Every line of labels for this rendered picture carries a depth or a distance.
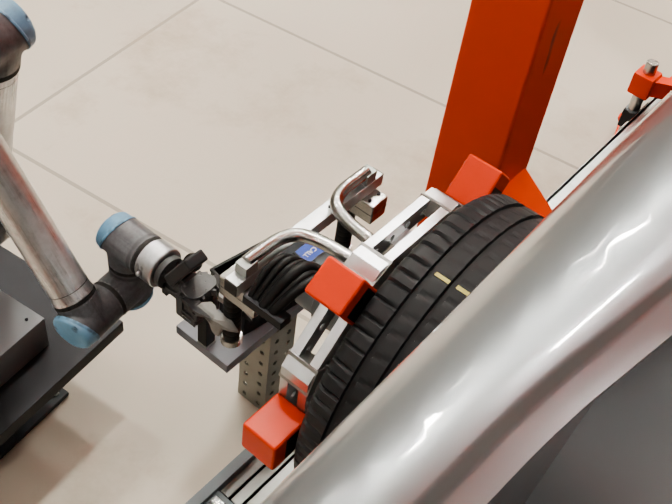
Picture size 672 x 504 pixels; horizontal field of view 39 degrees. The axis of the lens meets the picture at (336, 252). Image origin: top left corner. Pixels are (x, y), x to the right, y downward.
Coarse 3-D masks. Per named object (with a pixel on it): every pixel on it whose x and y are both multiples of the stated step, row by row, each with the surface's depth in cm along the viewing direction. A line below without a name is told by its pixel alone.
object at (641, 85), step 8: (640, 72) 306; (656, 72) 307; (632, 80) 308; (640, 80) 306; (648, 80) 304; (656, 80) 305; (664, 80) 307; (632, 88) 310; (640, 88) 308; (648, 88) 306; (656, 88) 307; (664, 88) 306; (640, 96) 309; (648, 96) 309; (656, 96) 309; (664, 96) 308; (616, 128) 356
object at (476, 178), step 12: (468, 156) 174; (468, 168) 174; (480, 168) 173; (492, 168) 172; (456, 180) 175; (468, 180) 174; (480, 180) 173; (492, 180) 172; (504, 180) 175; (456, 192) 174; (468, 192) 173; (480, 192) 173; (492, 192) 173
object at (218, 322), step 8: (200, 304) 181; (208, 304) 181; (208, 312) 180; (216, 312) 180; (216, 320) 179; (224, 320) 179; (232, 320) 179; (216, 328) 182; (224, 328) 179; (232, 328) 179
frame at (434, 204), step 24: (432, 192) 167; (408, 216) 162; (432, 216) 163; (384, 240) 159; (408, 240) 158; (360, 264) 155; (384, 264) 154; (312, 336) 157; (336, 336) 155; (288, 360) 158; (312, 360) 156; (288, 384) 160; (312, 384) 156
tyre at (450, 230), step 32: (448, 224) 154; (480, 224) 156; (512, 224) 157; (416, 256) 150; (448, 256) 150; (480, 256) 150; (384, 288) 148; (416, 288) 148; (448, 288) 147; (384, 320) 146; (416, 320) 145; (352, 352) 147; (384, 352) 145; (320, 384) 151; (352, 384) 148; (320, 416) 151
